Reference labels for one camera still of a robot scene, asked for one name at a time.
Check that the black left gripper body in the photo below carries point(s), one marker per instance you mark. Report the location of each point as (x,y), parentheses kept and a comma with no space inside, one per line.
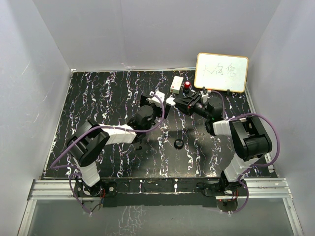
(157,111)

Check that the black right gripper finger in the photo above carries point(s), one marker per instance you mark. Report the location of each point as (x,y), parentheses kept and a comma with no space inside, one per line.
(186,110)
(186,101)

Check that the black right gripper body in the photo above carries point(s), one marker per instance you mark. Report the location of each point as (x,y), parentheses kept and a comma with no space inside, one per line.
(198,107)

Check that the white earbud charging case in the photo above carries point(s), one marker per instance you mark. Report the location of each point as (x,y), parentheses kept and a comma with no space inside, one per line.
(170,101)

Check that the black round earbud case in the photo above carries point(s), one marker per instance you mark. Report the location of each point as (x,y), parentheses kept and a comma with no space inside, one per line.
(178,144)

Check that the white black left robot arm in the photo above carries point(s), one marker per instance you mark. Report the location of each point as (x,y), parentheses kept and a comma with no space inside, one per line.
(89,140)

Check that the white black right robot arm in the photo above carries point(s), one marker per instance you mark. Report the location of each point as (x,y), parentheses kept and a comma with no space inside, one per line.
(249,137)

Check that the red capped small bottle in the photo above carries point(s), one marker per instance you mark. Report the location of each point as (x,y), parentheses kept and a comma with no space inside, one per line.
(186,87)

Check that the green white cardboard box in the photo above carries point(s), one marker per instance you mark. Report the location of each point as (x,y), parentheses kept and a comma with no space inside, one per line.
(176,84)

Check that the yellow framed whiteboard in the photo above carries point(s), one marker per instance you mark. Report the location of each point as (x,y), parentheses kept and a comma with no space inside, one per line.
(221,72)

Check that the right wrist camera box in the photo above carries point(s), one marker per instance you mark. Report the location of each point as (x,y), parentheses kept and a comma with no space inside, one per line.
(204,95)

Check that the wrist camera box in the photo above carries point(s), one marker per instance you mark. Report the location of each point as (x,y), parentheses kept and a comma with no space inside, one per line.
(204,95)
(157,97)

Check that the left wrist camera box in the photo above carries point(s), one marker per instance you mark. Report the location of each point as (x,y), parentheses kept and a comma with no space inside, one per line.
(157,97)

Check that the aluminium frame rail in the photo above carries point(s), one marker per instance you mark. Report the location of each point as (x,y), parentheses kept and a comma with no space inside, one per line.
(160,207)

